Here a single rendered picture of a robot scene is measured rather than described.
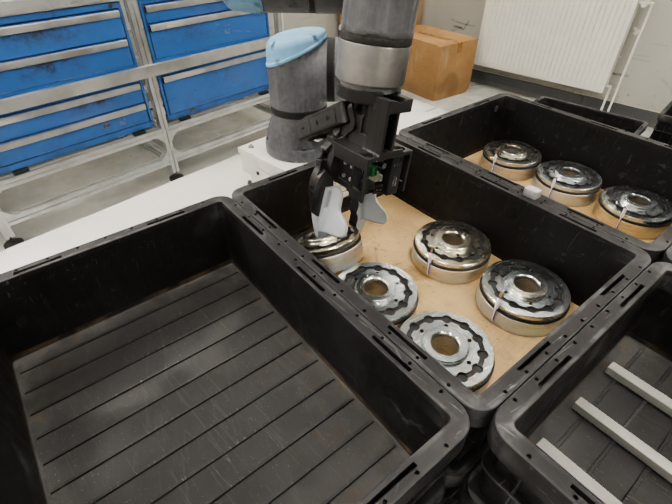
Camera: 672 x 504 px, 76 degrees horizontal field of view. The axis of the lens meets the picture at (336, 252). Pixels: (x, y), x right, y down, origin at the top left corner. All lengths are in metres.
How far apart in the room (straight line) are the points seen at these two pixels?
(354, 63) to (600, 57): 3.25
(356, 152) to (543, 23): 3.32
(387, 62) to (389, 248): 0.27
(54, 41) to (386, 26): 1.90
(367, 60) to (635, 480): 0.45
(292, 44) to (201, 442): 0.65
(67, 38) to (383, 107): 1.91
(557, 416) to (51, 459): 0.48
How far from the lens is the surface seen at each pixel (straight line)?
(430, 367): 0.37
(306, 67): 0.85
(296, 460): 0.43
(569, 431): 0.50
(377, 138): 0.47
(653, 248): 0.58
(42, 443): 0.52
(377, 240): 0.64
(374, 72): 0.46
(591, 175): 0.86
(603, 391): 0.54
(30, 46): 2.23
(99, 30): 2.30
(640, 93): 3.76
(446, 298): 0.56
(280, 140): 0.90
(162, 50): 2.43
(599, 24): 3.63
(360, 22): 0.46
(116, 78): 2.31
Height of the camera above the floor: 1.22
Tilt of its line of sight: 40 degrees down
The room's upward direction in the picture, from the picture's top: straight up
